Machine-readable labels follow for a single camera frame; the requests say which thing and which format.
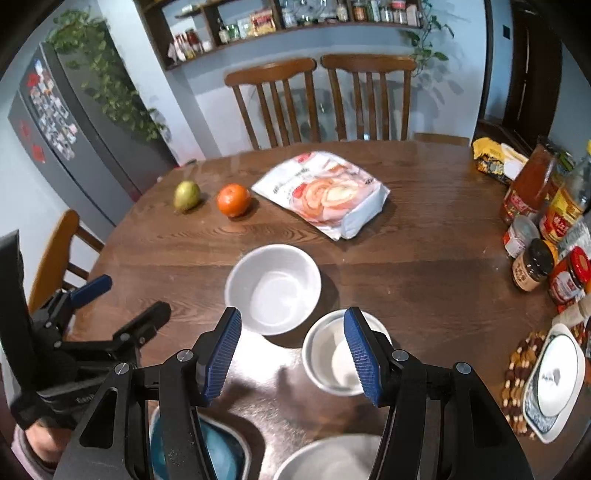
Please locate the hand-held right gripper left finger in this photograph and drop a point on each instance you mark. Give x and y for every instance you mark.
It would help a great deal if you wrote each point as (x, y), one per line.
(221, 357)

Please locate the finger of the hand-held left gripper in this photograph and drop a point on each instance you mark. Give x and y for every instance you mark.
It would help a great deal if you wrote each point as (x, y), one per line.
(147, 318)
(94, 286)

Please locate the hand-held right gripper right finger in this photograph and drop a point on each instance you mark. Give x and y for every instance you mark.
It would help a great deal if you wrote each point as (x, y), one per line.
(364, 357)

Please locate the small white straight-sided bowl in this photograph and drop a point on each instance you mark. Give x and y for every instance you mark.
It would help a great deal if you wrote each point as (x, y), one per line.
(330, 355)

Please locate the large blue patterned square plate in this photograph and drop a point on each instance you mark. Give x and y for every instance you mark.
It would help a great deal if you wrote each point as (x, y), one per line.
(221, 421)

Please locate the medium white bowl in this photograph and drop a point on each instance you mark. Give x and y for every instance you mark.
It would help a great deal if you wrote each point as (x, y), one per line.
(272, 286)

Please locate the large white bowl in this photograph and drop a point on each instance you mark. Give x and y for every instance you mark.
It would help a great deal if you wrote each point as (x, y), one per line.
(328, 459)

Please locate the person's left forearm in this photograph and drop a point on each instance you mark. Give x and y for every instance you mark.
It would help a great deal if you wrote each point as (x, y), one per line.
(23, 454)

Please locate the person's left hand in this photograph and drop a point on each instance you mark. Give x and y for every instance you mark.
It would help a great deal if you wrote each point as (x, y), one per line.
(46, 445)

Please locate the wooden slat-back chair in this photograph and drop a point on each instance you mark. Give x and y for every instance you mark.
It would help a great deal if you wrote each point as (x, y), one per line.
(369, 64)
(270, 74)
(51, 263)

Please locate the green pear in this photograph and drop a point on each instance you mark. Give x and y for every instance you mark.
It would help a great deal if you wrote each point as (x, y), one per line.
(187, 196)

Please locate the grey refrigerator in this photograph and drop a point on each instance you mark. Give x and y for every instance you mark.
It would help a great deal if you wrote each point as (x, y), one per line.
(92, 152)

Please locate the red fridge sticker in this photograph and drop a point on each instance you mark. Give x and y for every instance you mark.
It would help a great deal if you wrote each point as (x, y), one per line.
(25, 128)
(39, 151)

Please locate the orange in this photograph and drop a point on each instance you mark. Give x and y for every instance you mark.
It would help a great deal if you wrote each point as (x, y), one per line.
(234, 200)

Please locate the wooden bead trivet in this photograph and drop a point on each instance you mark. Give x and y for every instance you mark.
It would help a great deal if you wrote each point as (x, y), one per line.
(519, 383)

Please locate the white snack bag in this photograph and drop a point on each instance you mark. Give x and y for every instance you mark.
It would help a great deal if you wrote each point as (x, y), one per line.
(323, 194)

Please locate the cluster of fridge photos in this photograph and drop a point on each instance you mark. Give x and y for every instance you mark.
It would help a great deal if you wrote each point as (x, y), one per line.
(53, 110)

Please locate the white patterned serving dish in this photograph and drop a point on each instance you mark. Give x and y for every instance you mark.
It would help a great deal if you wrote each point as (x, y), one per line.
(538, 417)

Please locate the brown lid sauce jar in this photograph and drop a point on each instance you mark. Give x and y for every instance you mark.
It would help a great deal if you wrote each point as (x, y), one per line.
(533, 267)

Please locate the round white dark-rimmed plate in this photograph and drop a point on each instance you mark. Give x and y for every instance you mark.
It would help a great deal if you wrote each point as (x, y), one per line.
(558, 374)

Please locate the white label jar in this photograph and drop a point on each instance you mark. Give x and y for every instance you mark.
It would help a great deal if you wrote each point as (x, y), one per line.
(519, 237)

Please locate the white plastic bottle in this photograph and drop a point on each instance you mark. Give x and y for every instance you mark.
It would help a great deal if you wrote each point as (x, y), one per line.
(570, 314)

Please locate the trailing plant on refrigerator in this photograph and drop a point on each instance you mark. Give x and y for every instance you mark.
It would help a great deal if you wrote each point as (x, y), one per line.
(101, 69)

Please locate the red chili sauce jar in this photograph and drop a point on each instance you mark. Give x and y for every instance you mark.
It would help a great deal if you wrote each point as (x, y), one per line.
(570, 277)

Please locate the yellow and black snack packet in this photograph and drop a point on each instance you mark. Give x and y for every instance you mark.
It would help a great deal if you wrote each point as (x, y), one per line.
(496, 161)

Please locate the red sauce bottle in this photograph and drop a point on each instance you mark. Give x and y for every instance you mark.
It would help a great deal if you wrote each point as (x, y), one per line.
(531, 184)

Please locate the clear bottle with yellow label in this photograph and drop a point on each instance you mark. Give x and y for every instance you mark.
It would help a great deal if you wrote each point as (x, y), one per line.
(568, 207)

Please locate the row of shelf jars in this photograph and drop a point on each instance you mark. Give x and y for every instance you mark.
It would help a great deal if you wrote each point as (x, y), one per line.
(263, 23)

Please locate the dark wooden door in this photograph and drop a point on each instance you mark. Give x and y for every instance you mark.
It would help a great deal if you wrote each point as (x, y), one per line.
(531, 78)

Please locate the trailing plant by shelf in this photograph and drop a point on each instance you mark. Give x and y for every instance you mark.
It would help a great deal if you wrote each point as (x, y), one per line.
(427, 37)

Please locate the dark wooden wall shelf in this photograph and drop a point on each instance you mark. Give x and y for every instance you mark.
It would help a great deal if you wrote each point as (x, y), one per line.
(295, 30)

